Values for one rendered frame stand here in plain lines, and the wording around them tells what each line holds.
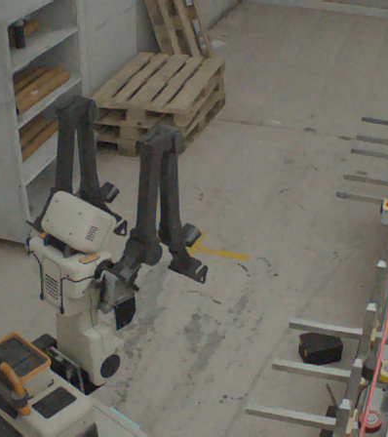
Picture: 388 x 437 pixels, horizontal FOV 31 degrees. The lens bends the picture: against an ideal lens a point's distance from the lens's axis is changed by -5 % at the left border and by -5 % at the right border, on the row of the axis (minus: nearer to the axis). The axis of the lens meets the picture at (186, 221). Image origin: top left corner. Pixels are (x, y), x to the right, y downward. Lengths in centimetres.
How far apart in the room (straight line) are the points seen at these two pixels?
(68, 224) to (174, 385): 149
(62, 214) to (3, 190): 213
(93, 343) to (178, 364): 123
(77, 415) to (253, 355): 157
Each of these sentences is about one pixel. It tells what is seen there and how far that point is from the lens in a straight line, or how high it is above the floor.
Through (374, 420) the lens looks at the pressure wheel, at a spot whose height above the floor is 90.
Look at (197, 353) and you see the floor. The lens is 385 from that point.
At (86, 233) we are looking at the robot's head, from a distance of 238.
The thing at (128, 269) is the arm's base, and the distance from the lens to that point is 236.
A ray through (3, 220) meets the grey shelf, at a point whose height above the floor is 22.
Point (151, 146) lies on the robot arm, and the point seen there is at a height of 161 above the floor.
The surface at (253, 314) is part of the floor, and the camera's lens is 410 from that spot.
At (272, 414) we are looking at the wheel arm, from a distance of 237.
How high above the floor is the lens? 259
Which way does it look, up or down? 32 degrees down
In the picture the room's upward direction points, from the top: 2 degrees counter-clockwise
